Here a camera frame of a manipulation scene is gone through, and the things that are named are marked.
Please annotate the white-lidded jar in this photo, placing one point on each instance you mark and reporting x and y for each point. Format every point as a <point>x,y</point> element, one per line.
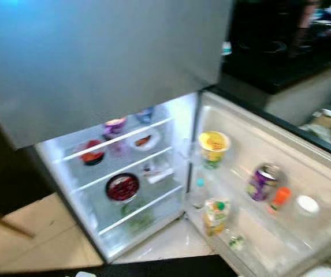
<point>307,204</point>

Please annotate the black kitchen countertop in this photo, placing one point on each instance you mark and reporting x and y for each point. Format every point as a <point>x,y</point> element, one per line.
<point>281,69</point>

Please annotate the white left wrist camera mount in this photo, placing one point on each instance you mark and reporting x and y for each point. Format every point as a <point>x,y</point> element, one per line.
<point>85,274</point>

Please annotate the green vegetables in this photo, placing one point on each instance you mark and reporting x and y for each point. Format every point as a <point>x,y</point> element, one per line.
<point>133,210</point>

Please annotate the purple cup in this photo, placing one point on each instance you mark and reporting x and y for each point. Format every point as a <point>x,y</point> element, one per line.
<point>115,125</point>

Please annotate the small green item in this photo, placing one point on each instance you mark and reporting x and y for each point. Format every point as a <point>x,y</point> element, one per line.
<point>234,242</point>

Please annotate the silver fridge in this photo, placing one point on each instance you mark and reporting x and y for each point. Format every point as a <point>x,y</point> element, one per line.
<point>101,57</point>

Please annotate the yellow cup noodle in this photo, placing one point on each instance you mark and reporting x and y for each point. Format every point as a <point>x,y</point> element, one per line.
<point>214,144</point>

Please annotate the purple drink can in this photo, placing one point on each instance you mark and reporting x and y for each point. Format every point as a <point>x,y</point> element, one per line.
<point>263,183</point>

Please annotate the white plate with food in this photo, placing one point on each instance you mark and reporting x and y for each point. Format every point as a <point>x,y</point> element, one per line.
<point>143,140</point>

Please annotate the teal-capped clear bottle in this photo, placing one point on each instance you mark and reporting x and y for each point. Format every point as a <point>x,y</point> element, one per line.
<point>199,182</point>

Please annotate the white packet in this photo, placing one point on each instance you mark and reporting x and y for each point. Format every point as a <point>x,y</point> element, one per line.
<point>156,174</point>

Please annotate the orange-capped bottle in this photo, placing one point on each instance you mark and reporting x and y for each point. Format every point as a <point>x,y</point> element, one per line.
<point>281,196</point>

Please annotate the black gym floor mat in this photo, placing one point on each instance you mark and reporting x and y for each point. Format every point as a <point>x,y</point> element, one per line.
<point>9,173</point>

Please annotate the blue cup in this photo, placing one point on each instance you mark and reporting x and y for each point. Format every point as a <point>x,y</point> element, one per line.
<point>145,115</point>

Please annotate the dark red round bowl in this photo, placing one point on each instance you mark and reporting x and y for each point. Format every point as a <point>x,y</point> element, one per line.
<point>122,187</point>

